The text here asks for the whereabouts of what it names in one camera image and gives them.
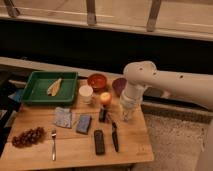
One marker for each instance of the red yellow apple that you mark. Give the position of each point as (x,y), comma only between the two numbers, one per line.
(105,98)

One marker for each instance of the blue sponge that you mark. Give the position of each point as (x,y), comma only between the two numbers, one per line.
(83,124)

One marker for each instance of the purple bowl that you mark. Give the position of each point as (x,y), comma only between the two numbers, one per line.
(118,85)

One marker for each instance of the black remote control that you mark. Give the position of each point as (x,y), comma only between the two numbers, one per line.
(99,142)

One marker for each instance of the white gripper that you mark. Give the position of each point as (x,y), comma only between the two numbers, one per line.
(129,103)

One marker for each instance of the small dark bottle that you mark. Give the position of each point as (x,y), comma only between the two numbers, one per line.
(102,113)

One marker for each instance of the green plastic tray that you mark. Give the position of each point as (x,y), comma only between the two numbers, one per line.
(35,92)

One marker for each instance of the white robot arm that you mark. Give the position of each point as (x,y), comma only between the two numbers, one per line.
(197,88)

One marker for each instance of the bunch of red grapes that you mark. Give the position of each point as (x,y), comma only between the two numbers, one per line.
(29,137)

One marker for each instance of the silver fork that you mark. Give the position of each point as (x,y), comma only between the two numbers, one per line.
(53,135)

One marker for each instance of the orange bowl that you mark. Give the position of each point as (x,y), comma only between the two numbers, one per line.
(97,81)

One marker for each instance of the black handled knife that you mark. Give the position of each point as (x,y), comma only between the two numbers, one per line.
(114,133)

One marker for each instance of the white paper cup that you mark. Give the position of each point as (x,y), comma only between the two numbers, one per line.
(86,92)

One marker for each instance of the grey cloth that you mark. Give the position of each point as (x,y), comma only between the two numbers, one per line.
(62,117)

